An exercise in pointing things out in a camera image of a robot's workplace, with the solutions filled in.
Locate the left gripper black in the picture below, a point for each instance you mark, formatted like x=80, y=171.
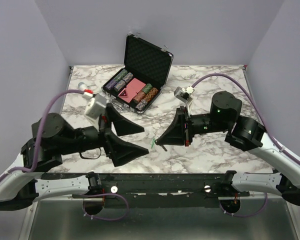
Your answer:
x=121, y=151

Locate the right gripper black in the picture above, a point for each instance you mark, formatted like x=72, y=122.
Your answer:
x=176, y=133

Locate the green key tag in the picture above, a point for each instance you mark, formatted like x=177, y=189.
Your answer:
x=153, y=142

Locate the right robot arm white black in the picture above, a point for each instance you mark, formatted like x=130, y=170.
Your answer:
x=245, y=134

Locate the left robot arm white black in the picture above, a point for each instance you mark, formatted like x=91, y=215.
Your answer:
x=22, y=183

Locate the red playing card deck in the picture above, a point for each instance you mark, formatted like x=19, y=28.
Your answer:
x=131, y=90

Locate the orange poker chip row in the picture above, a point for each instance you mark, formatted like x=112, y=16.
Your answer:
x=143, y=97

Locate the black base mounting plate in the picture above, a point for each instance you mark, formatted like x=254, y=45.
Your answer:
x=140, y=190

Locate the purple poker chip row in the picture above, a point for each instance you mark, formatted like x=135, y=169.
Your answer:
x=111, y=84

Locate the green poker chip row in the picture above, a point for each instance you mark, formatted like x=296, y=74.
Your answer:
x=124, y=76

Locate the black poker chip case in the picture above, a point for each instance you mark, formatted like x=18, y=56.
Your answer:
x=148, y=63

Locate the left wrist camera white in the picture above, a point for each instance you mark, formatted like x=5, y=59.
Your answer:
x=95, y=108

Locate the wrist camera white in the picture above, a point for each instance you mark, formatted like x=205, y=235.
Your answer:
x=184, y=94
x=95, y=108

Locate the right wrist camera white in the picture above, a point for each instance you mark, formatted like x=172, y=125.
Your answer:
x=184, y=94

